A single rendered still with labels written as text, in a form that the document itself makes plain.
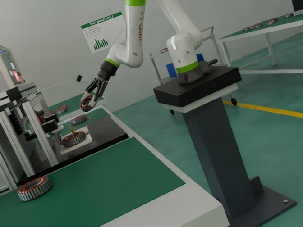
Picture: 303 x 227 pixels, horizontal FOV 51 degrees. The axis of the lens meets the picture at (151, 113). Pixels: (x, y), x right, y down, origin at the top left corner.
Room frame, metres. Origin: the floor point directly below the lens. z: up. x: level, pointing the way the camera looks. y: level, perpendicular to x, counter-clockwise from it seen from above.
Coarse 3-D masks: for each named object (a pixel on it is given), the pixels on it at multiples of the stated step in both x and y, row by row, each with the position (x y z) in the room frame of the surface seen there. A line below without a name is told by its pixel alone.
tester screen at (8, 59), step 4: (0, 52) 1.44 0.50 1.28; (4, 52) 1.54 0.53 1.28; (4, 56) 1.48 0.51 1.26; (8, 56) 1.60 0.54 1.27; (4, 60) 1.43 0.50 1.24; (8, 60) 1.54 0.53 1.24; (8, 64) 1.49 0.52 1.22; (8, 68) 1.44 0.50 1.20; (12, 72) 1.50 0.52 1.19; (12, 76) 1.45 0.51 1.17
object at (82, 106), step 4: (88, 96) 1.92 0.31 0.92; (92, 96) 1.88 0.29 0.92; (84, 100) 1.91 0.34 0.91; (88, 100) 1.92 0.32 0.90; (80, 104) 1.90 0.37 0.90; (84, 104) 1.90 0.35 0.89; (80, 108) 1.87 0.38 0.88; (84, 108) 1.85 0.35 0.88; (88, 108) 1.84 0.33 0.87; (92, 108) 1.84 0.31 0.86
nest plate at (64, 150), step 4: (88, 136) 1.50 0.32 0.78; (84, 140) 1.46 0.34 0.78; (88, 140) 1.43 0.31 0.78; (76, 144) 1.44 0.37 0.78; (80, 144) 1.41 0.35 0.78; (84, 144) 1.42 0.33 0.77; (64, 148) 1.45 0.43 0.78; (68, 148) 1.42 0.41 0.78; (72, 148) 1.40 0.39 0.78; (76, 148) 1.41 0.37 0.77; (60, 152) 1.40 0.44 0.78; (64, 152) 1.40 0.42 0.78
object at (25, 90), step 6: (30, 84) 1.70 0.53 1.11; (12, 90) 1.24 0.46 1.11; (18, 90) 1.25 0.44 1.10; (24, 90) 1.40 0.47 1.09; (30, 90) 1.59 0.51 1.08; (36, 90) 1.85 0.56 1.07; (0, 96) 1.23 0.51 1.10; (6, 96) 1.24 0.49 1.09; (12, 96) 1.24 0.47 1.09; (18, 96) 1.25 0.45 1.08; (0, 102) 1.23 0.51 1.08; (6, 102) 1.24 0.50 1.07
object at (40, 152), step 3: (39, 147) 1.48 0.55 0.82; (39, 150) 1.41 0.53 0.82; (42, 150) 1.42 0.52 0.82; (39, 153) 1.41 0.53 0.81; (42, 153) 1.42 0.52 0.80; (39, 156) 1.41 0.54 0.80; (42, 156) 1.41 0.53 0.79; (45, 156) 1.42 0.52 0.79; (42, 159) 1.41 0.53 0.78; (45, 159) 1.42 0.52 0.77
